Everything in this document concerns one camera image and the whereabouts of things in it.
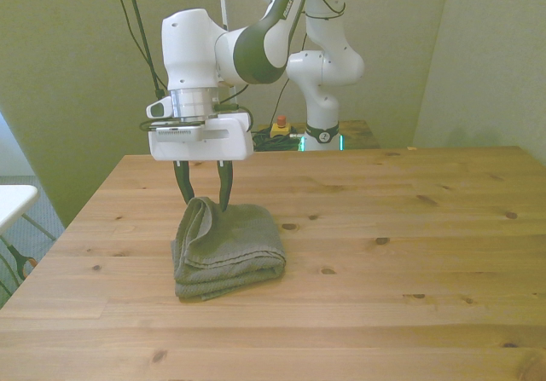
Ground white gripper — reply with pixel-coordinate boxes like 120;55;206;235
148;112;256;211

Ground grey towel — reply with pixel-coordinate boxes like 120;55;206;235
170;196;287;302

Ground yellow emergency stop button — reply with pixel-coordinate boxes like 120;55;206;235
270;115;295;140

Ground black tripod stand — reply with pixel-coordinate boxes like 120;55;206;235
108;0;166;95

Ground white folding table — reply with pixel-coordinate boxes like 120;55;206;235
0;184;57;301

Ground black orange clamp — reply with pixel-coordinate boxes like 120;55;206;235
6;244;38;280

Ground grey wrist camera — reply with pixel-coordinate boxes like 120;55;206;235
154;125;205;142

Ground coiled dark cables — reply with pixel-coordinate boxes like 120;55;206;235
250;127;306;152

